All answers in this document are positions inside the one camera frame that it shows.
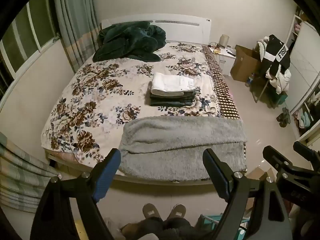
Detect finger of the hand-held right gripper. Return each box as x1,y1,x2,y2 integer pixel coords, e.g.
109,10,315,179
262,145,293,178
293,141,320,166

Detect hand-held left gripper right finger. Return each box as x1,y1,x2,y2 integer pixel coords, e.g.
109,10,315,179
202,148,293,240

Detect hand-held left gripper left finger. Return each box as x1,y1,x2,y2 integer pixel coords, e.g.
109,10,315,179
30,148,122,240

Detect grey fluffy blanket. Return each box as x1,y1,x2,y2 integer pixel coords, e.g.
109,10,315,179
118,116,248,182

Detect dark folded pants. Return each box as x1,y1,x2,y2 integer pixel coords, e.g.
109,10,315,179
149,90,198,107

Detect flat cardboard piece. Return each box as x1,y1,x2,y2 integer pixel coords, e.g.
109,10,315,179
246,166,277,183

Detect teal folded clothes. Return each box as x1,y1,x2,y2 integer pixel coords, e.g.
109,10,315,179
297,111,315,129

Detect teal plastic basket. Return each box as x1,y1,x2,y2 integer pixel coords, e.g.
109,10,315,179
197,214,250,240

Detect person's right grey slipper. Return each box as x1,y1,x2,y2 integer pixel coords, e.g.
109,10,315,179
166,204,187,220

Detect person's grey slipper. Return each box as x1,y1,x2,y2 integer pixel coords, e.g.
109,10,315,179
166,204,187,220
142,203,162,222

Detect person's left grey slipper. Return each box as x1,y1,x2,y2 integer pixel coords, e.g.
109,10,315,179
142,203,162,222

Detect teal storage bin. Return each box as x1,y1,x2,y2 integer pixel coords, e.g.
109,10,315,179
271,91,288,108

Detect folding chair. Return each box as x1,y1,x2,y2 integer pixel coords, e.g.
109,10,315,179
250,42,288,109

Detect person's legs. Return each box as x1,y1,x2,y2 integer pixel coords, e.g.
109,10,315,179
136,216,198,240

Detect white puffy jacket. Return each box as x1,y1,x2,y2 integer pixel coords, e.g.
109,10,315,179
265,66,292,94

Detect floral bed sheet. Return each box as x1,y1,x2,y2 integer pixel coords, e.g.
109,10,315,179
41,41,224,164

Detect green striped curtain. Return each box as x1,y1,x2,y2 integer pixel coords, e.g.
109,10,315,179
52,0,100,73
0,132,63,213

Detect brown checkered bed sheet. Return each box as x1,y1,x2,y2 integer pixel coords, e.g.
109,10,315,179
201,45,248,155

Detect brown cardboard box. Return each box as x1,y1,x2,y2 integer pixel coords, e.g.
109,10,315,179
230,44,262,83

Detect white wardrobe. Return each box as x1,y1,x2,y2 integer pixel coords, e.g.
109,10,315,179
285,5,320,145

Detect white nightstand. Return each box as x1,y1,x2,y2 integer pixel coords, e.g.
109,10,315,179
209,45,237,77

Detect pale fleece garment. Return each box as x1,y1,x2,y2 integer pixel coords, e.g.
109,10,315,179
254,36,270,62

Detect black jacket with white stripe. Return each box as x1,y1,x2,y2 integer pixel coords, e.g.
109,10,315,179
261,34,291,80

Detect dark green blanket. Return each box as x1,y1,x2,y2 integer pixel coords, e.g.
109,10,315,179
92,21,167,62

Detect white bed headboard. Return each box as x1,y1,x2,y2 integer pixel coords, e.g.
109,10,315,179
101,17,212,46

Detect white framed window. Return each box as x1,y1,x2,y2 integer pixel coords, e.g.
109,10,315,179
0,1,60,93

